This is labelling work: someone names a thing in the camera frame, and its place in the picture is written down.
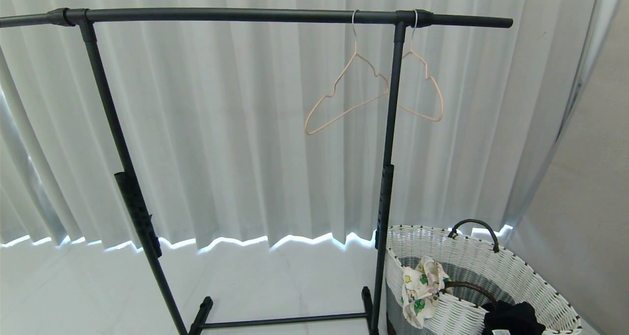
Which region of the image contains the black short-sleeved shirt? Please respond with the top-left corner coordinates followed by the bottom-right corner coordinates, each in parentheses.
top-left (482, 301), bottom-right (546, 335)

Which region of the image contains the pink clothes hanger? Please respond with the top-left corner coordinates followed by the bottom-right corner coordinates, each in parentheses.
top-left (397, 10), bottom-right (444, 123)
top-left (304, 10), bottom-right (390, 136)

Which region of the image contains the white laundry basket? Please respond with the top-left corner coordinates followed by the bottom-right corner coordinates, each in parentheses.
top-left (384, 219), bottom-right (583, 335)

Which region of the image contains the white curtain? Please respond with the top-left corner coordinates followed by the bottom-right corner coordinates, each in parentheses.
top-left (0, 0), bottom-right (610, 253)

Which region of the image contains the cream printed garment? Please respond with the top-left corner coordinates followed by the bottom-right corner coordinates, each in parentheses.
top-left (400, 256), bottom-right (450, 330)

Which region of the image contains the black clothes rack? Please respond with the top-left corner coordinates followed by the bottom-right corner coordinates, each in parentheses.
top-left (0, 7), bottom-right (514, 335)

